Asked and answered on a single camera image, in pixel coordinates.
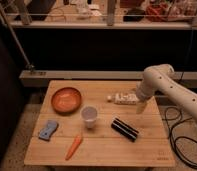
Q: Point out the beige wooden gripper finger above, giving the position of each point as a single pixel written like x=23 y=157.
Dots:
x=140 y=107

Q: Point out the white clear plastic bottle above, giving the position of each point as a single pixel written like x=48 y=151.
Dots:
x=123 y=98

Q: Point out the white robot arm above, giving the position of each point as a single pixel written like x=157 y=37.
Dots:
x=158 y=78

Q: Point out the black cylindrical box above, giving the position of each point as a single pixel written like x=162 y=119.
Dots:
x=124 y=129

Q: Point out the translucent plastic cup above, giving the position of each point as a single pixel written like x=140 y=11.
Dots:
x=89 y=116

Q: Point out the orange carrot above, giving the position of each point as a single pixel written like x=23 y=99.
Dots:
x=77 y=141

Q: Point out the orange round plate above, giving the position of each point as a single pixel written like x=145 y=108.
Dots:
x=66 y=100

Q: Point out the blue sponge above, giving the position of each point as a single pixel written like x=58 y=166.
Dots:
x=47 y=131

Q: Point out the metal diagonal pole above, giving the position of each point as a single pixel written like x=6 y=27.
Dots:
x=29 y=65

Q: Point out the upper shelf with clutter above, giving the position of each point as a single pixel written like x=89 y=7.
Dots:
x=101 y=14

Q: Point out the grey metal rail beam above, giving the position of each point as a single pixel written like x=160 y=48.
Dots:
x=41 y=78

